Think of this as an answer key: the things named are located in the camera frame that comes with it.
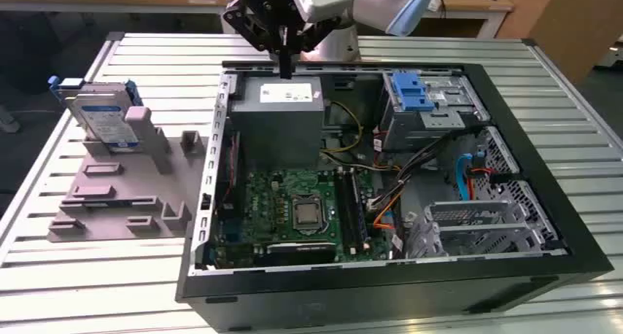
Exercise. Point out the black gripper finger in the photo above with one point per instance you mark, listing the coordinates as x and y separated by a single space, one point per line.
287 60
245 26

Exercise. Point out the hard disk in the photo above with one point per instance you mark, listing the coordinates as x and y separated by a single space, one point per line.
104 122

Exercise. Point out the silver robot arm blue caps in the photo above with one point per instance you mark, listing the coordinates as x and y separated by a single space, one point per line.
340 46

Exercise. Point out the metal disk bay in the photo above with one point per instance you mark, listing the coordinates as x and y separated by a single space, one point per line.
476 229

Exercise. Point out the grey power supply unit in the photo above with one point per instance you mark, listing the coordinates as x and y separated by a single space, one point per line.
277 137

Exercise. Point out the blue drive latch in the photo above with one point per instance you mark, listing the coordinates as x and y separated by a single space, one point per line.
411 93

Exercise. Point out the metal optical drive cage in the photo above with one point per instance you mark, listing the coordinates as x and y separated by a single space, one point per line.
437 120

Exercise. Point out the green motherboard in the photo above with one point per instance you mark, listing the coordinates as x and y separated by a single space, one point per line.
264 188

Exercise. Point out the silver CPU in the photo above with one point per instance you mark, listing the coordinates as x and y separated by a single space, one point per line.
307 213

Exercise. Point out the black RAM slot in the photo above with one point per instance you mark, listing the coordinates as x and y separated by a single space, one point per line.
345 210

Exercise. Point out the black office chair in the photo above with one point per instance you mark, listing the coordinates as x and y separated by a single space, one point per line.
38 49

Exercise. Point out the black RAM stick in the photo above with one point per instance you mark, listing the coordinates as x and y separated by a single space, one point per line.
359 217

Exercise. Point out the grey parts rack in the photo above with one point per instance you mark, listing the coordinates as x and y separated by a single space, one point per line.
121 181

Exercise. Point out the black graphics card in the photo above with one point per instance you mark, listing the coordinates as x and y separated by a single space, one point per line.
296 253

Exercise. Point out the grey chair foot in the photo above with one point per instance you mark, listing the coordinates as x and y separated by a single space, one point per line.
9 122

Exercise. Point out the wooden cabinet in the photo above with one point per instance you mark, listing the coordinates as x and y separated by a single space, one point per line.
573 20

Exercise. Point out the black open PC case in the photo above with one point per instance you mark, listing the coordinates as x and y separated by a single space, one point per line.
340 297

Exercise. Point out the white device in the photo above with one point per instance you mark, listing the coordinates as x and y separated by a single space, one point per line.
613 57

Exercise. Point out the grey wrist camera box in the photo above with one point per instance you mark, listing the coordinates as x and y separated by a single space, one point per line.
325 6

